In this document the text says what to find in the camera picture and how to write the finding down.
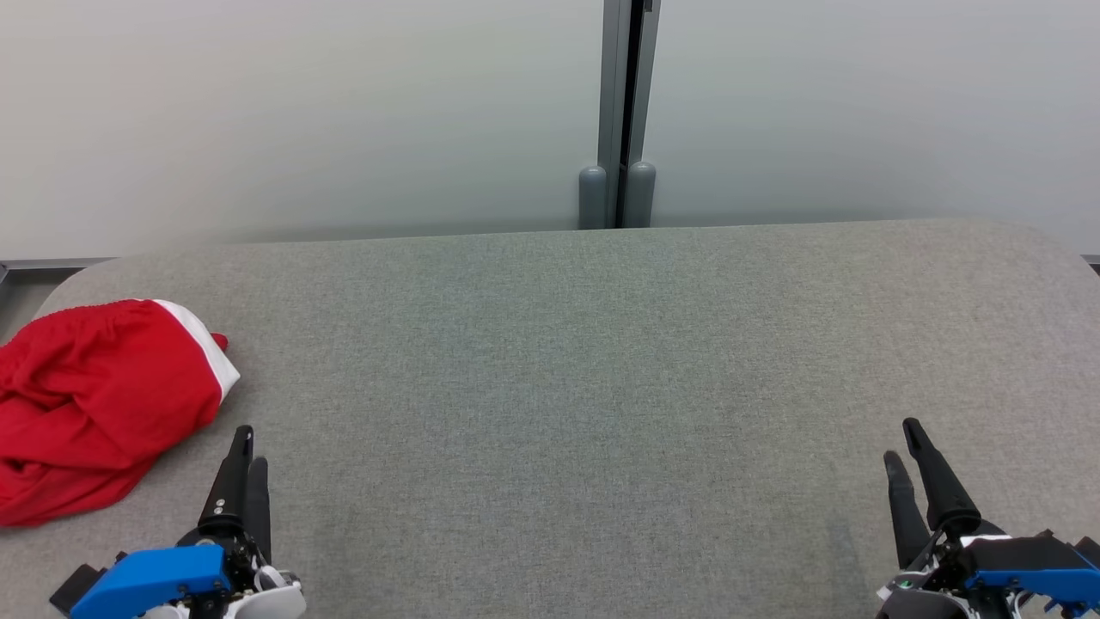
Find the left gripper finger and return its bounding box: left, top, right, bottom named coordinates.
left=245, top=457, right=273, bottom=565
left=199, top=426, right=255, bottom=533

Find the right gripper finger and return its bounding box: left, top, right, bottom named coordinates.
left=902, top=419, right=981, bottom=536
left=883, top=451, right=934, bottom=569

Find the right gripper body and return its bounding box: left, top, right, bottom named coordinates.
left=877, top=524, right=1020, bottom=619

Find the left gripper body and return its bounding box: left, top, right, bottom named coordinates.
left=146, top=526, right=307, bottom=619

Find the red white basketball jersey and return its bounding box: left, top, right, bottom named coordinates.
left=0, top=298, right=241, bottom=527

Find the blue right camera mount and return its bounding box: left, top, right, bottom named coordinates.
left=962, top=535, right=1100, bottom=616

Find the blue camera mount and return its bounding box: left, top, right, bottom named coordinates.
left=962, top=535, right=1100, bottom=616
left=69, top=544, right=233, bottom=619

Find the blue left camera mount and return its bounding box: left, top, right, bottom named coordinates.
left=69, top=544, right=233, bottom=619

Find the grey partition base rail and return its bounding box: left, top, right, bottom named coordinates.
left=0, top=254, right=1100, bottom=274

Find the grey cylindrical post foot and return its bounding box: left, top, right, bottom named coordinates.
left=578, top=165, right=608, bottom=230
left=625, top=161, right=657, bottom=229

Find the grey partition post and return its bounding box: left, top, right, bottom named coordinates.
left=598, top=0, right=663, bottom=230

